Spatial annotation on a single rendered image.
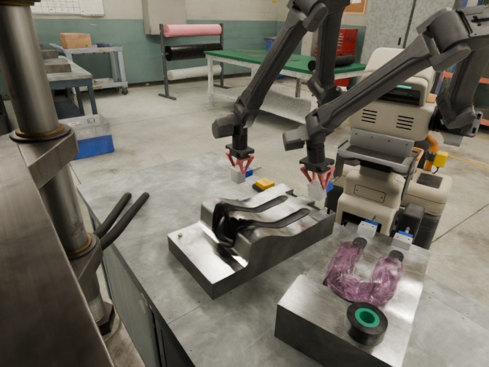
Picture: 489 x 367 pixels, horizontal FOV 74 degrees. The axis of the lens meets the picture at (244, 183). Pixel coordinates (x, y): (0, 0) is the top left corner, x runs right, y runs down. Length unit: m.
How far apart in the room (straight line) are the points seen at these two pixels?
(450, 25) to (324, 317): 0.65
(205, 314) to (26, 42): 0.68
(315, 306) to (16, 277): 0.60
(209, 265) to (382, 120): 0.80
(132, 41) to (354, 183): 6.46
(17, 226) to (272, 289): 0.71
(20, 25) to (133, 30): 6.82
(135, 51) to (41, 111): 6.84
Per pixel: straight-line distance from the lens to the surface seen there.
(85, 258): 0.74
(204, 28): 6.85
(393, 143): 1.29
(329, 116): 0.93
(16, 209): 0.43
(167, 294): 0.95
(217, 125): 1.11
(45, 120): 0.64
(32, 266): 0.33
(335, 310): 0.79
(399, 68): 0.85
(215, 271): 0.91
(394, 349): 0.77
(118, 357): 0.88
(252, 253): 0.91
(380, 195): 1.40
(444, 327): 1.02
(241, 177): 1.23
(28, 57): 0.62
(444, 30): 0.83
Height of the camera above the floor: 1.48
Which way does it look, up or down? 28 degrees down
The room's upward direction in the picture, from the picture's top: 2 degrees clockwise
